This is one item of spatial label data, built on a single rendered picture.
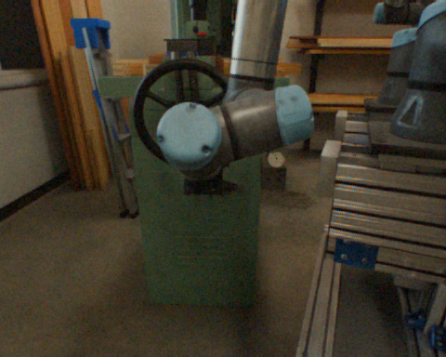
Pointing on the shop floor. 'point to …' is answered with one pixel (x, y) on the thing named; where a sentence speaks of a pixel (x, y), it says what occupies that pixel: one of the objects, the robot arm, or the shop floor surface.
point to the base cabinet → (198, 233)
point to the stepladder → (108, 106)
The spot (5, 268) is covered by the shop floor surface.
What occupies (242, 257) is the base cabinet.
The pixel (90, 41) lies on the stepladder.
